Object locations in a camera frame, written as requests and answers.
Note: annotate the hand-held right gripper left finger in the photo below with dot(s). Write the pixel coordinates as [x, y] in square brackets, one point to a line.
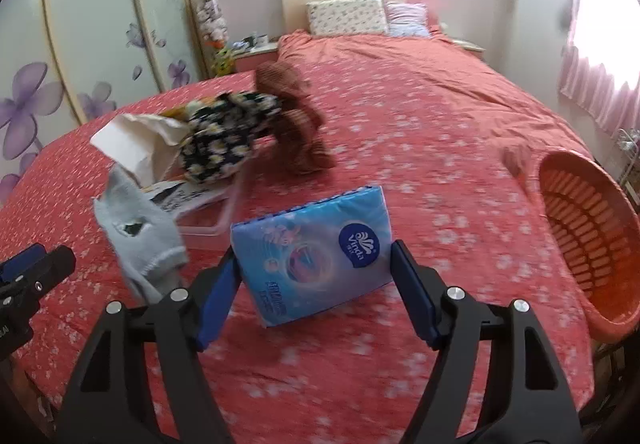
[220, 294]

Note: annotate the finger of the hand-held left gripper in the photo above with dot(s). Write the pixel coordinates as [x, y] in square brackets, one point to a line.
[55, 266]

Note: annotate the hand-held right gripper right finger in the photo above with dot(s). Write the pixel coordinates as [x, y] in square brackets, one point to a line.
[415, 294]

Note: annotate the grey sock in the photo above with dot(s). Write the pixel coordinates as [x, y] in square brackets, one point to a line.
[135, 229]

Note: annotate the blue tissue pack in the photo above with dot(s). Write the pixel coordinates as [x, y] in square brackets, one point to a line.
[310, 254]

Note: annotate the orange plastic basket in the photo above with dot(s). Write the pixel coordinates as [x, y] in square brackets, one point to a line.
[585, 234]

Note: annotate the clear plastic tray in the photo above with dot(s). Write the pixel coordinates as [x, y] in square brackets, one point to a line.
[220, 227]

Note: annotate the red floral tablecloth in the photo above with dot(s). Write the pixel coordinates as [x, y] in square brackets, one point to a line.
[400, 163]

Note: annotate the white paper bag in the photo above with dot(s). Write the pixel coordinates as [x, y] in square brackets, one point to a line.
[130, 143]

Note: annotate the dark daisy print cloth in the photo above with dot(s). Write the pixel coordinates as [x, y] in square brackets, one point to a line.
[220, 143]

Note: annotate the brown knit cloth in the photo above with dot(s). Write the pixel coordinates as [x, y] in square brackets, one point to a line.
[300, 128]

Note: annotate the pink nightstand with mug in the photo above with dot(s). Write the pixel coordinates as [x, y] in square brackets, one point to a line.
[255, 54]

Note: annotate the bed with coral blanket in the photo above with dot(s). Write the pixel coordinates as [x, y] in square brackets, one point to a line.
[375, 53]

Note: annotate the flower print wardrobe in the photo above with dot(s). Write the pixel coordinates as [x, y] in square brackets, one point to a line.
[90, 13]

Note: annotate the shelf of plush toys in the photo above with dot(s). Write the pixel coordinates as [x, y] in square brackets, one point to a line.
[212, 23]

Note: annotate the pink striped pillow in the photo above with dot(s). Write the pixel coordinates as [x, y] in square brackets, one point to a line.
[407, 18]

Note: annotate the white floral pillow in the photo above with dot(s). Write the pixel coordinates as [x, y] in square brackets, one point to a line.
[347, 17]

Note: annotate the pink curtain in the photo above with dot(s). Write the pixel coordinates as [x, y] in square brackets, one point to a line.
[600, 48]

